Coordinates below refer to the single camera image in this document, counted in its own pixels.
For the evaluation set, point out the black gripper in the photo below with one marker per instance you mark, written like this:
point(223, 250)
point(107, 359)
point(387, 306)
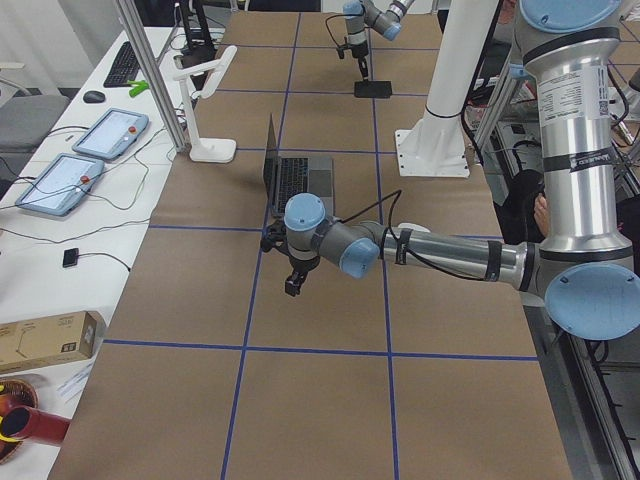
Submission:
point(358, 53)
point(302, 262)

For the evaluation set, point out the black mouse pad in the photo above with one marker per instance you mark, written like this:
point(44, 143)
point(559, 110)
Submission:
point(373, 89)

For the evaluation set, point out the grey laptop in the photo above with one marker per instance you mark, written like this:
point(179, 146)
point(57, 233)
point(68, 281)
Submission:
point(285, 177)

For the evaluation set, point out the white computer mouse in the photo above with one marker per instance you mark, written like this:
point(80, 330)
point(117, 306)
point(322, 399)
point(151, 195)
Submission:
point(415, 227)

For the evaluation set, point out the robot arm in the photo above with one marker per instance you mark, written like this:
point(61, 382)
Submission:
point(582, 272)
point(359, 15)

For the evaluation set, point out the black desk mouse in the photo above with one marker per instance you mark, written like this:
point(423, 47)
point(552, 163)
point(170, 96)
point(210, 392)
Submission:
point(93, 97)

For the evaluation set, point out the seated person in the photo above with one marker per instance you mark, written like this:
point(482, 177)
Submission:
point(516, 214)

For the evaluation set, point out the cardboard box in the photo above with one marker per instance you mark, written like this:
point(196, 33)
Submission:
point(48, 341)

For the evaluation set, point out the blue teach pendant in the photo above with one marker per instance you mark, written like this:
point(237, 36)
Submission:
point(62, 185)
point(112, 134)

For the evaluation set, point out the black keyboard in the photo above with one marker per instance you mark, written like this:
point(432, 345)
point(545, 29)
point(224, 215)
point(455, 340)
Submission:
point(124, 68)

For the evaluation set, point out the red cylinder bottle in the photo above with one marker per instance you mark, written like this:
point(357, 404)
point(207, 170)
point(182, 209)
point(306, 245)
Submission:
point(24, 423)

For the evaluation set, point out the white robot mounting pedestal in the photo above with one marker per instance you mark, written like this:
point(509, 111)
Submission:
point(435, 146)

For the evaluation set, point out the aluminium frame post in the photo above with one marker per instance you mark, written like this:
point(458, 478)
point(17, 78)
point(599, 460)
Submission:
point(133, 26)

